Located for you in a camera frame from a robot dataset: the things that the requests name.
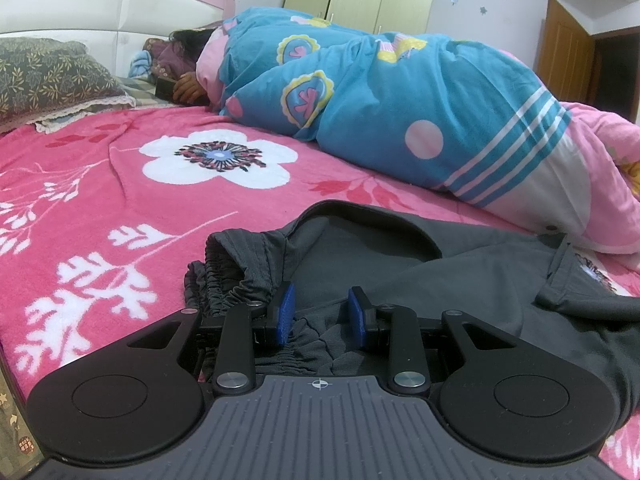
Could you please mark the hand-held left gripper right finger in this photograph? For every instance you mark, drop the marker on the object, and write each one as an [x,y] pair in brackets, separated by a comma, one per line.
[356,317]

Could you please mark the pink floral bed blanket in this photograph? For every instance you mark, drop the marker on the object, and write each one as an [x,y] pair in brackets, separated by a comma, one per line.
[100,185]

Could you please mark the checked pillow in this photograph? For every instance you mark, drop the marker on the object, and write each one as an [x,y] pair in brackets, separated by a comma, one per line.
[140,91]

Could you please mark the dark grey shorts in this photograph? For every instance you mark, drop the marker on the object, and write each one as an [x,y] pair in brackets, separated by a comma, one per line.
[450,285]

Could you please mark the dark phone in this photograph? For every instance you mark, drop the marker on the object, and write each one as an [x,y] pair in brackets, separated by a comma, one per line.
[164,89]

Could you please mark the pink and blue quilt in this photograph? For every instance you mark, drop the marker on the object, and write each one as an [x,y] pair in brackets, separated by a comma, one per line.
[425,90]

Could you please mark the brown wooden door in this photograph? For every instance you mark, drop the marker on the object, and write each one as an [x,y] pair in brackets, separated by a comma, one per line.
[562,45]

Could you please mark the dark printed board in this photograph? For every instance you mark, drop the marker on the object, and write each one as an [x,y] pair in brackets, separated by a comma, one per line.
[15,435]

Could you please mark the green leaf print pillow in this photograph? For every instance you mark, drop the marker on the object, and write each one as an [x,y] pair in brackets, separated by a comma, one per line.
[50,75]

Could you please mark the light blue cloth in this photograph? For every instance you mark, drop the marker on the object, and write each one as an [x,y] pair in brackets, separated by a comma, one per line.
[140,65]

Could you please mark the pink and white headboard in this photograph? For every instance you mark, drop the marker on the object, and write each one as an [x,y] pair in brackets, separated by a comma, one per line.
[75,5]

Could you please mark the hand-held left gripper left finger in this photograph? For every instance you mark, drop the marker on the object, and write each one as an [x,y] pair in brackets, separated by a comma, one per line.
[285,315]

